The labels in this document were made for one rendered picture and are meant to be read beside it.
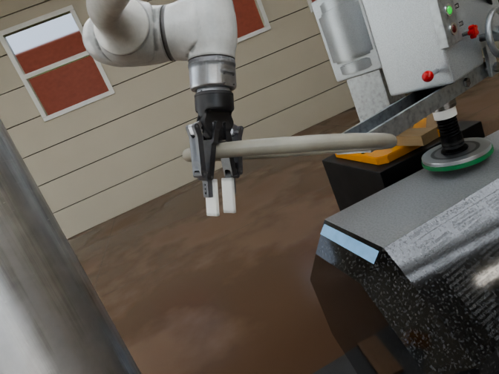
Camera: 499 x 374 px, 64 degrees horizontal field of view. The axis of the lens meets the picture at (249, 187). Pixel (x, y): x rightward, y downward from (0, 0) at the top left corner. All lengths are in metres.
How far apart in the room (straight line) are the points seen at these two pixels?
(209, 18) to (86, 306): 0.59
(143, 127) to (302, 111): 2.88
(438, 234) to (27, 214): 1.06
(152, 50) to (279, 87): 6.72
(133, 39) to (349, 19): 1.42
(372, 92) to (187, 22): 1.49
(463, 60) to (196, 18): 0.86
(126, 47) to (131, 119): 6.31
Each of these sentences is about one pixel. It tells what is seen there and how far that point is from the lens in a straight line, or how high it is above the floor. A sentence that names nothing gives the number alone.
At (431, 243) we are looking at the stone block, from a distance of 1.18.
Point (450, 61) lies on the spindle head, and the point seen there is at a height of 1.19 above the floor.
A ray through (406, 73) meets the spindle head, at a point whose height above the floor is 1.19.
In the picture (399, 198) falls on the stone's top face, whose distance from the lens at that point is 1.39.
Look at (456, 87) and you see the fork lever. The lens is 1.42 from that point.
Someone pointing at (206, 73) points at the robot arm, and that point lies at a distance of 0.75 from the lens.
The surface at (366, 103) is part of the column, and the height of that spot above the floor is 1.00.
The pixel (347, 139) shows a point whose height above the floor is 1.20.
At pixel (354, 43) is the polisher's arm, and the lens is 2.05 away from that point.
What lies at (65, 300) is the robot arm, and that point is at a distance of 0.28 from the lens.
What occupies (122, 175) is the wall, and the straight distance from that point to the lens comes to 7.16.
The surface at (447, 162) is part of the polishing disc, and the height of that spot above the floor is 0.88.
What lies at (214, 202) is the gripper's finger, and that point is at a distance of 0.75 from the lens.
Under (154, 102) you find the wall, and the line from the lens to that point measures 7.08.
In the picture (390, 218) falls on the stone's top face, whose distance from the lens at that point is 1.27.
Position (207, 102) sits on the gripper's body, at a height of 1.36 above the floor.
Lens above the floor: 1.38
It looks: 15 degrees down
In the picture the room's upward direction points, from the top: 23 degrees counter-clockwise
